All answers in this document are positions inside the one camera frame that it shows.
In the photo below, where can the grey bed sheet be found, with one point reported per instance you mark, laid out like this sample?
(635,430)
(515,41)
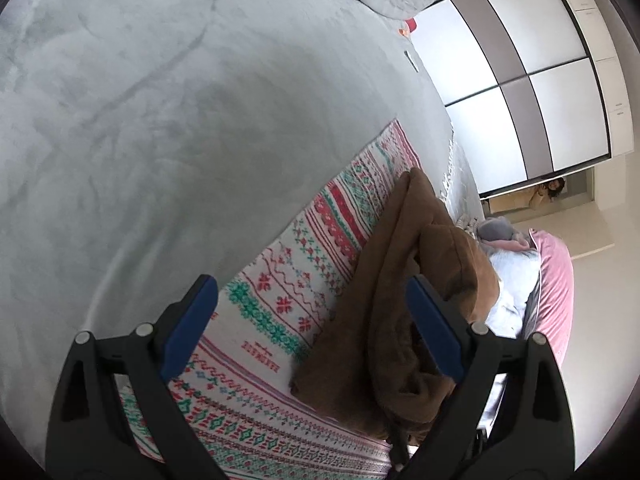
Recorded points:
(150,135)

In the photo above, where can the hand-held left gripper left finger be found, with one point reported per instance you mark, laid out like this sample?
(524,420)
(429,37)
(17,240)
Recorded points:
(192,320)

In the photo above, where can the light blue quilted blanket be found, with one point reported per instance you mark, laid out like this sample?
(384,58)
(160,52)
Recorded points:
(510,280)

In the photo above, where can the grey cloth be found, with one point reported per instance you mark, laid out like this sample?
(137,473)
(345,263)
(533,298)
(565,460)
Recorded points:
(495,229)

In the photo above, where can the white tall cabinet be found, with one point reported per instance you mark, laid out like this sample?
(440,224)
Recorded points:
(607,85)

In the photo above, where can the patterned red green white blanket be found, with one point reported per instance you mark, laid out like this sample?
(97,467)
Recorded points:
(300,260)

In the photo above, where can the white sliding door wardrobe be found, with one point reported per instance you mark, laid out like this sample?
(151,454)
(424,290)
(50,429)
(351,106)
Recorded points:
(565,110)

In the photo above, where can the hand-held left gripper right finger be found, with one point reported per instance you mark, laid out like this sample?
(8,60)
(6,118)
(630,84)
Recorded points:
(435,325)

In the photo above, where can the pale pink folded blanket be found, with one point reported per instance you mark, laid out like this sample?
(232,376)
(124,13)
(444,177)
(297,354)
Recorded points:
(507,245)

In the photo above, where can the small red object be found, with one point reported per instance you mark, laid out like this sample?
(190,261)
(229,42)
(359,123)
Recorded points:
(411,25)

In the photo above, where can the brown coat with fur collar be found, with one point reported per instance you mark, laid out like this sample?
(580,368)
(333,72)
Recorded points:
(380,310)

